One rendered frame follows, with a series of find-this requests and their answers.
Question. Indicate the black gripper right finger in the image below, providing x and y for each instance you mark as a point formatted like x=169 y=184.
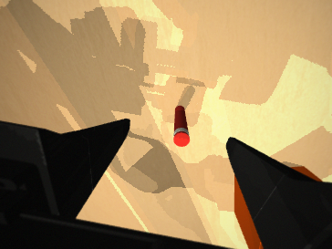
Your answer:
x=289 y=209

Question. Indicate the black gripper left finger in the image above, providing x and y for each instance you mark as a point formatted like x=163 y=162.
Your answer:
x=70 y=164

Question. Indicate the red peg with white band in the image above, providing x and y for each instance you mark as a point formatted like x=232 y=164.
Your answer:
x=181 y=135

